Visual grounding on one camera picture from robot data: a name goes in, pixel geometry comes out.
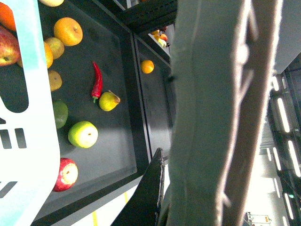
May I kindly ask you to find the grey basket handle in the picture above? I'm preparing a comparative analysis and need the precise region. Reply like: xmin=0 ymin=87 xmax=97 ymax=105
xmin=158 ymin=0 xmax=283 ymax=226

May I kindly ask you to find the red yellow apple centre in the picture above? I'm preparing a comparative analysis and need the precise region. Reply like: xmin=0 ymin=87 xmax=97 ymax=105
xmin=0 ymin=26 xmax=21 ymax=67

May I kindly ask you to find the red apple front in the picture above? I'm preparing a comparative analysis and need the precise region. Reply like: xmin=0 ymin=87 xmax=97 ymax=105
xmin=52 ymin=158 xmax=78 ymax=192

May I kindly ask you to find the yellow green pear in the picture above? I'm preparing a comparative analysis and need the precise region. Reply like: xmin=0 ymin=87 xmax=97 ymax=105
xmin=99 ymin=90 xmax=121 ymax=112

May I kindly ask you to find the orange yellow round pear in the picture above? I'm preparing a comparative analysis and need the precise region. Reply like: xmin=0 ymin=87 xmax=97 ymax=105
xmin=54 ymin=17 xmax=83 ymax=47

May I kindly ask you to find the orange yellow mango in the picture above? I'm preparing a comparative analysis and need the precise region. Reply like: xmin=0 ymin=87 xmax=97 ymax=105
xmin=16 ymin=41 xmax=54 ymax=69

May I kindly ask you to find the small orange mandarin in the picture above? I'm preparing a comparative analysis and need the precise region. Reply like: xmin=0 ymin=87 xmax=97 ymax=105
xmin=0 ymin=2 xmax=16 ymax=32

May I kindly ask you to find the white pear back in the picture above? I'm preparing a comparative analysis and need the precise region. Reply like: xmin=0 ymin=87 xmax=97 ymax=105
xmin=39 ymin=0 xmax=64 ymax=7

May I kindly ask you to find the green avocado right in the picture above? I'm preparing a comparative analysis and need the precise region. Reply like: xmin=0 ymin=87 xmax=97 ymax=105
xmin=53 ymin=100 xmax=69 ymax=129

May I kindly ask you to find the black fruit shelf tray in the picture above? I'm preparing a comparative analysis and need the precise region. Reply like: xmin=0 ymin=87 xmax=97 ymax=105
xmin=0 ymin=0 xmax=153 ymax=219

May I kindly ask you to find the orange on neighbour shelf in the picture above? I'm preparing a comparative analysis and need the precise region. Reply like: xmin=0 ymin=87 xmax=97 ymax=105
xmin=141 ymin=60 xmax=154 ymax=74

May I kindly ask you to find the brown kiwi back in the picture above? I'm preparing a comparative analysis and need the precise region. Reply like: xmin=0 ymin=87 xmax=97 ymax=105
xmin=45 ymin=37 xmax=64 ymax=59

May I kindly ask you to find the brown kiwi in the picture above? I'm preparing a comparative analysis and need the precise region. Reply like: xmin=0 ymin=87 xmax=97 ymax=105
xmin=45 ymin=37 xmax=64 ymax=59
xmin=48 ymin=70 xmax=63 ymax=92

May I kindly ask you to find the red chili pepper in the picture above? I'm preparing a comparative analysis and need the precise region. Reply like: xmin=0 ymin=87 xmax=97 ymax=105
xmin=91 ymin=61 xmax=103 ymax=103

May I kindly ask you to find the brown kiwi front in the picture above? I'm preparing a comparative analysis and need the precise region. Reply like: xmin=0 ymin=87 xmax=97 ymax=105
xmin=48 ymin=70 xmax=63 ymax=92

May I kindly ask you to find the green apple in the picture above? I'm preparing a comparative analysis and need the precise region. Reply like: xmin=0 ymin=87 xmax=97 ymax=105
xmin=68 ymin=121 xmax=98 ymax=148

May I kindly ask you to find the light blue plastic basket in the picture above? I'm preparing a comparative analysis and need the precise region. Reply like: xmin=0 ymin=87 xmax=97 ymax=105
xmin=0 ymin=0 xmax=60 ymax=226

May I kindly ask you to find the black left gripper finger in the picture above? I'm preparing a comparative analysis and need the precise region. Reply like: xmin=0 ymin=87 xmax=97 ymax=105
xmin=112 ymin=147 xmax=165 ymax=226

